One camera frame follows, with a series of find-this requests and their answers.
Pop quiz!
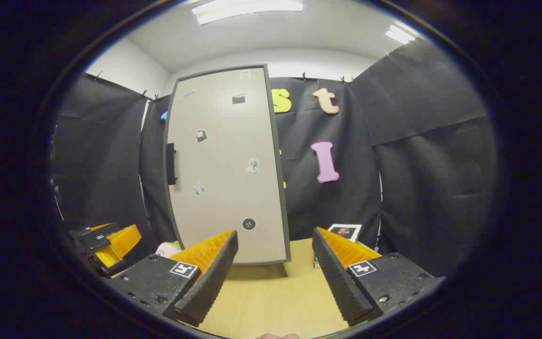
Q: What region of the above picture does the black backdrop cloth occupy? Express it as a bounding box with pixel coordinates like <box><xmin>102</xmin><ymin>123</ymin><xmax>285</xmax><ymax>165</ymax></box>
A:
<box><xmin>50</xmin><ymin>38</ymin><xmax>497</xmax><ymax>278</ymax></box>

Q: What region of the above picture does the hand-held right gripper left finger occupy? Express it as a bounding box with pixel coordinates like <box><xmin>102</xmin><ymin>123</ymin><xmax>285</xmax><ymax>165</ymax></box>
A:
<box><xmin>106</xmin><ymin>230</ymin><xmax>239</xmax><ymax>328</ymax></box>

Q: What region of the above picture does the dark grey cabinet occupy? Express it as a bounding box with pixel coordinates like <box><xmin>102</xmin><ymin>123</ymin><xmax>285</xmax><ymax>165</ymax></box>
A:
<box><xmin>163</xmin><ymin>64</ymin><xmax>292</xmax><ymax>278</ymax></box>

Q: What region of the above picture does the white photo cover book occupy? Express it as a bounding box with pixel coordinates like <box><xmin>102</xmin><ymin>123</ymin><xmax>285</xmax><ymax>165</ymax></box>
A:
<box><xmin>327</xmin><ymin>224</ymin><xmax>363</xmax><ymax>243</ymax></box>

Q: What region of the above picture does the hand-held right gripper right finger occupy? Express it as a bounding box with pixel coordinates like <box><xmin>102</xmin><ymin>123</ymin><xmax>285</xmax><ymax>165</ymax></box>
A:
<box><xmin>312</xmin><ymin>227</ymin><xmax>446</xmax><ymax>326</ymax></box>

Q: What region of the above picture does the black cabinet door handle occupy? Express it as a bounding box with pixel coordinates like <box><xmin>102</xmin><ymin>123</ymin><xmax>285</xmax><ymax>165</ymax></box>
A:
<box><xmin>166</xmin><ymin>143</ymin><xmax>178</xmax><ymax>186</ymax></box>

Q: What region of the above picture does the ceiling light panel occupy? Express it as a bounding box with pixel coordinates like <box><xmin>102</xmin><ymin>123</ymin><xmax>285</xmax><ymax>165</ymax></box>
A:
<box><xmin>191</xmin><ymin>0</ymin><xmax>303</xmax><ymax>25</ymax></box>
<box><xmin>385</xmin><ymin>24</ymin><xmax>416</xmax><ymax>45</ymax></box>

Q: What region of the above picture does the beige cabinet door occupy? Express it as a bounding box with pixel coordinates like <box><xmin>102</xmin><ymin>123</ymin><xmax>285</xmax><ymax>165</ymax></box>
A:
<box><xmin>167</xmin><ymin>67</ymin><xmax>287</xmax><ymax>262</ymax></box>

